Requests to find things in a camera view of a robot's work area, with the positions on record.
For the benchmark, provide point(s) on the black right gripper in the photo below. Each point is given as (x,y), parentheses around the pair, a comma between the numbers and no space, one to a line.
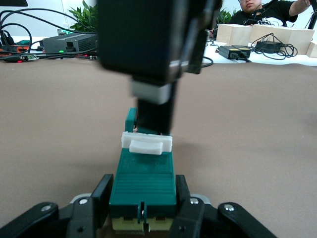
(138,37)

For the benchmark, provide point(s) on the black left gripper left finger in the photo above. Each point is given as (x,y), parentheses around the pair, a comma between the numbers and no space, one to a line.
(99,198)

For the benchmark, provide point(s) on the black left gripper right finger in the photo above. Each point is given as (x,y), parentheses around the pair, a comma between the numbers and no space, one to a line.
(183,198)

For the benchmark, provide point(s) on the green rail terminal block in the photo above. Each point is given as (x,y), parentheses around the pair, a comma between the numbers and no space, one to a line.
(143,178)

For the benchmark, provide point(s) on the black adapter yellow label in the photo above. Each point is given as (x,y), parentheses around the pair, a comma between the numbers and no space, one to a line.
(226,50)
(245,49)

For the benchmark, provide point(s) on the black electronics box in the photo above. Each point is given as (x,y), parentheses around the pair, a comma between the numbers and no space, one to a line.
(74,41)

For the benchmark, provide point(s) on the light wooden block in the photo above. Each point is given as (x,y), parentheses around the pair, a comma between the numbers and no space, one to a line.
(297,39)
(313,50)
(232,34)

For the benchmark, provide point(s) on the green leafy plant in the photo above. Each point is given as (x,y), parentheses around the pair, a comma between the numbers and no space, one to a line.
(84,17)
(225,16)

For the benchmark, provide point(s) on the person in black shirt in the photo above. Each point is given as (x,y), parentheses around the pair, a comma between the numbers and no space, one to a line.
(270,15)

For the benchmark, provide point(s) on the black monitor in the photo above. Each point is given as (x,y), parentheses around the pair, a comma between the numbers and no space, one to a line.
(12,2)

